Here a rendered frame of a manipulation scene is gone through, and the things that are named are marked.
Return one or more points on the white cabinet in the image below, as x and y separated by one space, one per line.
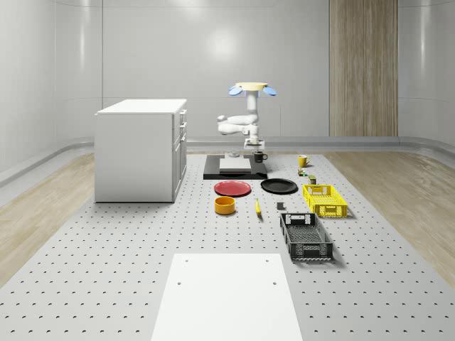
135 156

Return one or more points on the black stove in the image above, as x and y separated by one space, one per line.
212 167

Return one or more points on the puzzle cube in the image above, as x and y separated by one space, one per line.
302 173

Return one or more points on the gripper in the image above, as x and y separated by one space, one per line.
247 144

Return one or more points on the white board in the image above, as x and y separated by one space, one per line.
227 298

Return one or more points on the red plate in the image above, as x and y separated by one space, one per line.
232 188

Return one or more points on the yellow basket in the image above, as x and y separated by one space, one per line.
325 204

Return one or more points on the flat-sided can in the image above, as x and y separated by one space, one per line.
312 179

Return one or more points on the dark grey basket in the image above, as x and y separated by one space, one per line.
307 236

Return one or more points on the banana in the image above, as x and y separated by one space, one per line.
258 207

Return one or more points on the black plate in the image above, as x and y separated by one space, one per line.
279 185

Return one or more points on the yellow mug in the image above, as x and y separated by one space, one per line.
303 161

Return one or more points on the grey cube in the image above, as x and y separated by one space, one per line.
281 206

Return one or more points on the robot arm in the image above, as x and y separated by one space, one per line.
234 122

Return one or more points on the drone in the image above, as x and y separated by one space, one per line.
251 85

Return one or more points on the yellow bowl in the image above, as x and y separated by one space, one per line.
224 207

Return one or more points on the black mug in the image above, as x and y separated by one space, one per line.
259 157

